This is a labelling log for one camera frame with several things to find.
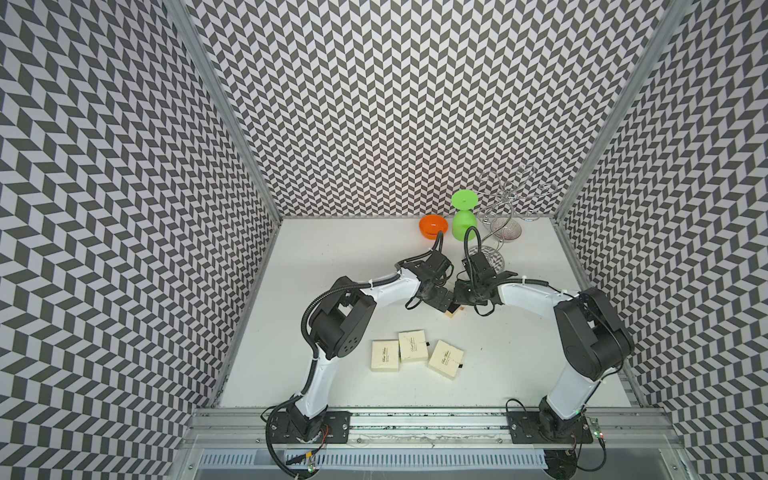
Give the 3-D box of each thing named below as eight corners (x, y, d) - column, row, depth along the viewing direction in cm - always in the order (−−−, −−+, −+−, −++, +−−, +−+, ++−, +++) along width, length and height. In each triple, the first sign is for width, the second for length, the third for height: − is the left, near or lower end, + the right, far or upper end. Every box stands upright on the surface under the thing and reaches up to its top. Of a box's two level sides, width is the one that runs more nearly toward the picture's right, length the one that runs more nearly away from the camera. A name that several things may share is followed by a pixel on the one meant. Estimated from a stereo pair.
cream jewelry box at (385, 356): (370, 371, 83) (370, 368, 81) (372, 343, 88) (371, 339, 86) (399, 371, 83) (399, 368, 81) (399, 343, 88) (399, 339, 86)
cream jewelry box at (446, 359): (425, 366, 84) (426, 363, 82) (437, 342, 88) (438, 338, 86) (456, 382, 81) (457, 379, 79) (466, 356, 86) (467, 353, 83)
